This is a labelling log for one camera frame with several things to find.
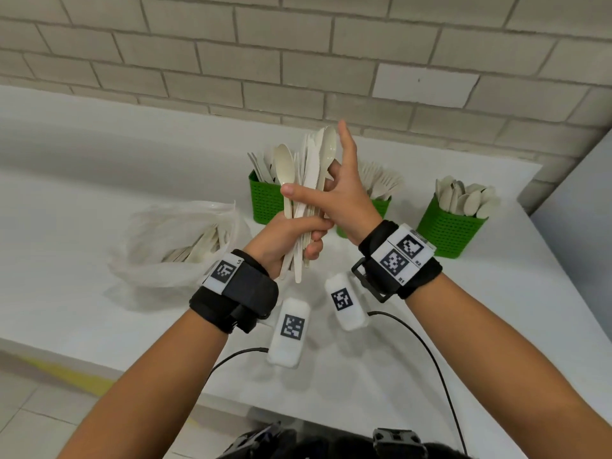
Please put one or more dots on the person's left hand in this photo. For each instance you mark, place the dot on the person's left hand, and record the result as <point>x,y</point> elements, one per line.
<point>272,241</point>

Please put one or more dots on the person's right hand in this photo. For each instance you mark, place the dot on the person's right hand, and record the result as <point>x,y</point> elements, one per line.
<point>349,200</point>

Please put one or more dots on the handful of white plastic cutlery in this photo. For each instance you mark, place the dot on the handful of white plastic cutlery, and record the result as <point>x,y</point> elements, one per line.
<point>284,164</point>

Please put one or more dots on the bunch of white plastic knives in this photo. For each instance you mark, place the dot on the bunch of white plastic knives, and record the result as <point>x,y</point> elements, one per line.
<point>262,167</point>

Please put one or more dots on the clear plastic bag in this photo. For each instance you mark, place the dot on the clear plastic bag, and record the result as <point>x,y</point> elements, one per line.
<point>143,262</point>

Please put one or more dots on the person's right forearm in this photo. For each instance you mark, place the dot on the person's right forearm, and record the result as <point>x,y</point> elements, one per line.
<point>502,363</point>

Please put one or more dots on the person's left forearm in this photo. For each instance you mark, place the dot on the person's left forearm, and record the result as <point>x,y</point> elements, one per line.
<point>153,391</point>

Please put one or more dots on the person's black clothing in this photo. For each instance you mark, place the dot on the person's black clothing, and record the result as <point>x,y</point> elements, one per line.
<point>330,446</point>

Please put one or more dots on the black left wrist band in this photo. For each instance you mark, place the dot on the black left wrist band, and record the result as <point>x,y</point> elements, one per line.
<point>253,291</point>

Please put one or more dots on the black wrist band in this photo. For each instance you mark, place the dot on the black wrist band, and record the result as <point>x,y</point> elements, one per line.
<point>425,277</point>
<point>253,291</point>

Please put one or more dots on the black right wrist band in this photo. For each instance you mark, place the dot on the black right wrist band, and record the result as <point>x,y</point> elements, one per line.
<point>425,277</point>

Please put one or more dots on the black harness buckle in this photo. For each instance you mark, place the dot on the black harness buckle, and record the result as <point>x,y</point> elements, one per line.
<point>253,439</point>
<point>399,442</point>

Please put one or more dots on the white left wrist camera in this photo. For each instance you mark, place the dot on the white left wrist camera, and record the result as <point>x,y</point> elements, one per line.
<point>287,353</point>

